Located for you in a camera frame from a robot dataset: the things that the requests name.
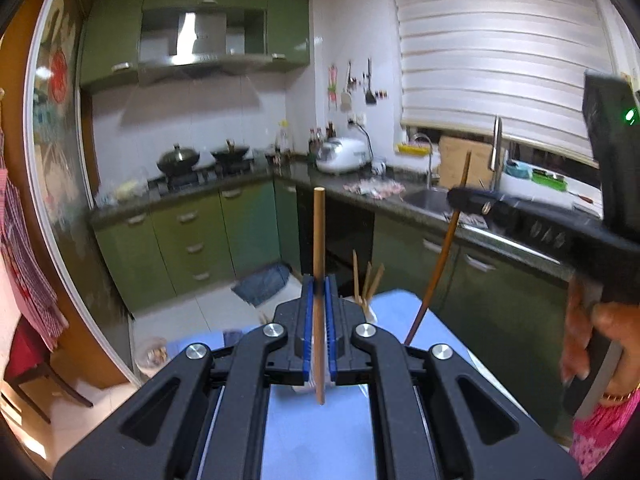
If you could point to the green sink cabinet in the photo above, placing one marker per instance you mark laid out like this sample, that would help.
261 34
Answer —
480 300

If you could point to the tall steel faucet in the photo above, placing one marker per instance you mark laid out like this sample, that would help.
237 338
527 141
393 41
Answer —
497 150

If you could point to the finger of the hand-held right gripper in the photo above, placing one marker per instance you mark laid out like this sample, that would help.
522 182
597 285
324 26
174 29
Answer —
525 217

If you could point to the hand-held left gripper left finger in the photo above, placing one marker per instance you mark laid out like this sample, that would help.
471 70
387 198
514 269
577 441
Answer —
309 330

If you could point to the dark brown chopstick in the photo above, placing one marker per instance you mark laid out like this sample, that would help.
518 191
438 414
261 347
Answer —
440 265

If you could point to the crumpled plastic bags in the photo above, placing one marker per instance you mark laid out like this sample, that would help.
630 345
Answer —
125 191

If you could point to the pile of snack packets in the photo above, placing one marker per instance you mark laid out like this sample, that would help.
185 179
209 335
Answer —
375 188

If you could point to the brown cardboard sheet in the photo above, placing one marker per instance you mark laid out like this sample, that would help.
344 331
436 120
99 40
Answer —
457 160

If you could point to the group of wooden chopsticks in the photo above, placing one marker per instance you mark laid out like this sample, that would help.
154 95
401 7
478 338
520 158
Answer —
356 280

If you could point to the black open wok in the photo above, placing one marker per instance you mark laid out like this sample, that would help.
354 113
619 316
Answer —
230 152

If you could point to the red checked cloth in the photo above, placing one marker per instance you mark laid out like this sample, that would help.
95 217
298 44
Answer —
30 270

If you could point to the black wok with lid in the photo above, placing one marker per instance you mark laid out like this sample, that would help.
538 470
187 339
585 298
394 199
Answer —
177 160

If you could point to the green containers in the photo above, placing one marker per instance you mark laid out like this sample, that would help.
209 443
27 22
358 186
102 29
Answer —
547 177

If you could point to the white wall socket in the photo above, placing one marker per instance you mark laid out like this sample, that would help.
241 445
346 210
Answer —
357 121

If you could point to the dark wooden chair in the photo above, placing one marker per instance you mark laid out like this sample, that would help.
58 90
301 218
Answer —
45 375

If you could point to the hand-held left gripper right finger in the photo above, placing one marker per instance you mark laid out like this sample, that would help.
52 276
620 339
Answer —
330 330

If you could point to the glass sliding door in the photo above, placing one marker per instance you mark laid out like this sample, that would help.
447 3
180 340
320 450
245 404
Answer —
60 160

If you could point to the black hanging utensil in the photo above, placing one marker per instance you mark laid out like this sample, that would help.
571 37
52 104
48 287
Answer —
370 90

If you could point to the clear oil bottle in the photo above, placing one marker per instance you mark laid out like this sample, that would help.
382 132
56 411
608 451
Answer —
283 137

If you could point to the white rice cooker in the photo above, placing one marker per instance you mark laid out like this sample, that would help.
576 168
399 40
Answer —
342 155

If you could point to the green kitchen cabinets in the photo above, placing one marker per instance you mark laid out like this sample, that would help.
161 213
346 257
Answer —
310 172
112 30

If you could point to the light wooden chopstick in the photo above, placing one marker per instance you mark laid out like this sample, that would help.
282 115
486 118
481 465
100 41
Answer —
319 235

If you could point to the pink wall decoration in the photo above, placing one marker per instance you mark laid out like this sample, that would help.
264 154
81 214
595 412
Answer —
333 85

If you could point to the black gas stove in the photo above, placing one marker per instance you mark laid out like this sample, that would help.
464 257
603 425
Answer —
200 177

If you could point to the small trash bin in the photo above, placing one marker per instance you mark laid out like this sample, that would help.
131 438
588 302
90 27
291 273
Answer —
152 355

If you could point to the black built-in appliance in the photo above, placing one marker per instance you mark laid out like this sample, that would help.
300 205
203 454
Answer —
340 230

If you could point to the pink patterned clothing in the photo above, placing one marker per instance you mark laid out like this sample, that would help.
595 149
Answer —
607 435

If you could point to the steel range hood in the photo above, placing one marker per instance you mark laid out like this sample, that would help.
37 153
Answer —
200 35

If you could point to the white hanging spatula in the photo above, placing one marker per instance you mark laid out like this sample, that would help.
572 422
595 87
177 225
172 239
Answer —
347 95

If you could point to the white window blind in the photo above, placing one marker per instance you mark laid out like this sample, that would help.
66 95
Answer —
500 60

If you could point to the cluster of sauce bottles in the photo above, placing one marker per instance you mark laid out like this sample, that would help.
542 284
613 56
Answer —
320 137

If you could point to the person's right hand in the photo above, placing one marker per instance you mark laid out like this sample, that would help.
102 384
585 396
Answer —
627 325

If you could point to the steel kitchen sink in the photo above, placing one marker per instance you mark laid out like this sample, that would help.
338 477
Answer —
427 199

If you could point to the white plastic utensil holder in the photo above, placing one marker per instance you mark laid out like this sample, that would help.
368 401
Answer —
371 314

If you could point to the grey floor mat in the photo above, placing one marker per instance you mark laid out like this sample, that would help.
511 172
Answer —
262 285

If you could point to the thin curved faucet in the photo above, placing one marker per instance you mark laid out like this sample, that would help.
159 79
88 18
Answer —
429 155

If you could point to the yellow dish rack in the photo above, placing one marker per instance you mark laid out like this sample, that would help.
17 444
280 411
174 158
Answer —
412 149

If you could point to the green upper kitchen cabinets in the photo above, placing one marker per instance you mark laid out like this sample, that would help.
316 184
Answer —
112 30

